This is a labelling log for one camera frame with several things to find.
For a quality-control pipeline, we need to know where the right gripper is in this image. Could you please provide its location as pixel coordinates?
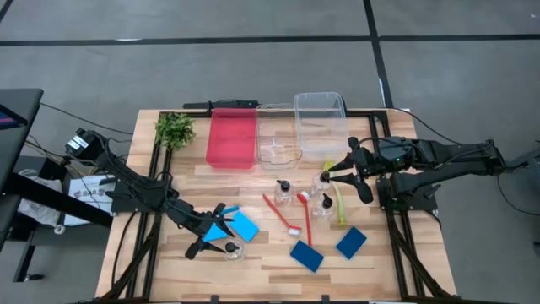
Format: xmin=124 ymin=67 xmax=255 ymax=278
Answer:
xmin=327 ymin=136 xmax=384 ymax=205

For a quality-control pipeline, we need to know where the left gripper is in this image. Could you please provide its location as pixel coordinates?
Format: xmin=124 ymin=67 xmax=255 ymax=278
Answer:
xmin=170 ymin=198 xmax=236 ymax=259

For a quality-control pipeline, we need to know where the blue scrub sponge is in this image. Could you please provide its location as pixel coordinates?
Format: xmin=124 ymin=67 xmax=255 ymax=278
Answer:
xmin=202 ymin=222 xmax=229 ymax=243
xmin=289 ymin=240 xmax=325 ymax=274
xmin=229 ymin=210 xmax=261 ymax=244
xmin=335 ymin=226 xmax=368 ymax=260

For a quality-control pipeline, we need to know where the clear soap pump bottle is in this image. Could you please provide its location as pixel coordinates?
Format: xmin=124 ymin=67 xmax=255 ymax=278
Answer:
xmin=311 ymin=193 xmax=338 ymax=221
xmin=273 ymin=179 xmax=295 ymax=209
xmin=222 ymin=238 xmax=246 ymax=262
xmin=310 ymin=171 xmax=333 ymax=198

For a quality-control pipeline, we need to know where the yellow-green dish brush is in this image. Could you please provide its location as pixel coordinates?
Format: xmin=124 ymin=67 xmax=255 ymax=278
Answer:
xmin=322 ymin=158 xmax=348 ymax=227

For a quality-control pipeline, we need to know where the red dish brush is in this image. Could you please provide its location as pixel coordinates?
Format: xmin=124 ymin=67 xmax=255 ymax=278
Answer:
xmin=262 ymin=193 xmax=302 ymax=236
xmin=296 ymin=190 xmax=314 ymax=247

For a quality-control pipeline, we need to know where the tall clear plastic bin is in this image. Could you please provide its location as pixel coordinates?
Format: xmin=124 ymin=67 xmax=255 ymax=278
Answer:
xmin=293 ymin=91 xmax=352 ymax=156

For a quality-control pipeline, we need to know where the pink plastic bin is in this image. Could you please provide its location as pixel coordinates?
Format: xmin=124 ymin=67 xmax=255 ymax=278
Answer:
xmin=205 ymin=106 xmax=259 ymax=171

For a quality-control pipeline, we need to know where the green plant in white pot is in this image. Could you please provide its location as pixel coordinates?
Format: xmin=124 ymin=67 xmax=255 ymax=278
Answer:
xmin=154 ymin=111 xmax=198 ymax=152

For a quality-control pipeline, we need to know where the black power strip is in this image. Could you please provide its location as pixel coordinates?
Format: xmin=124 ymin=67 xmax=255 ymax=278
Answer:
xmin=181 ymin=99 xmax=260 ymax=111

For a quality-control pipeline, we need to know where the white plastic bag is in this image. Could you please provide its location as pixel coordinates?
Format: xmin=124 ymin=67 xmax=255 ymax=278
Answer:
xmin=16 ymin=167 xmax=64 ymax=228

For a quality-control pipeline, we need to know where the black floor stand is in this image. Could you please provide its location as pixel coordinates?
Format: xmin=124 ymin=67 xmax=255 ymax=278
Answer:
xmin=504 ymin=141 xmax=540 ymax=172

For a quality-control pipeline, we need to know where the dark laptop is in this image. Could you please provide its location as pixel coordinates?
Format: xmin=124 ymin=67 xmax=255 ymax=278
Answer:
xmin=0 ymin=104 xmax=30 ymax=131

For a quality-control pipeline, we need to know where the black side desk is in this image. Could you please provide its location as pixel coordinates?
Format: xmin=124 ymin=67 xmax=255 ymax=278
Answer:
xmin=0 ymin=87 xmax=115 ymax=284

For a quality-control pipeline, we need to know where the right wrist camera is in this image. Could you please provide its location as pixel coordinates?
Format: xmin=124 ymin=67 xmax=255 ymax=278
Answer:
xmin=379 ymin=136 xmax=417 ymax=164

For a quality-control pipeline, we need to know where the black aluminium table frame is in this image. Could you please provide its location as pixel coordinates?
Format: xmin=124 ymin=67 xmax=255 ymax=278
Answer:
xmin=99 ymin=108 xmax=456 ymax=304

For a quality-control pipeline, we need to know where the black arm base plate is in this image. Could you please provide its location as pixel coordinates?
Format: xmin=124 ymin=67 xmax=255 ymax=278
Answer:
xmin=110 ymin=176 xmax=170 ymax=214
xmin=375 ymin=174 xmax=440 ymax=213

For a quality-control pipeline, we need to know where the clear bin with handles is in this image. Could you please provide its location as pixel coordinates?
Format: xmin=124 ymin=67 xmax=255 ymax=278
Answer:
xmin=255 ymin=103 xmax=304 ymax=171

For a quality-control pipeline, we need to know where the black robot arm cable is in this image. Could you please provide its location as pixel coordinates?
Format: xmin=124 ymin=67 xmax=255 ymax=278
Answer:
xmin=387 ymin=107 xmax=467 ymax=147

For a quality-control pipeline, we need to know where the black floor cable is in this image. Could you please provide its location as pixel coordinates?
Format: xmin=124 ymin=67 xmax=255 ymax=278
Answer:
xmin=40 ymin=102 xmax=135 ymax=137
xmin=496 ymin=175 xmax=540 ymax=217

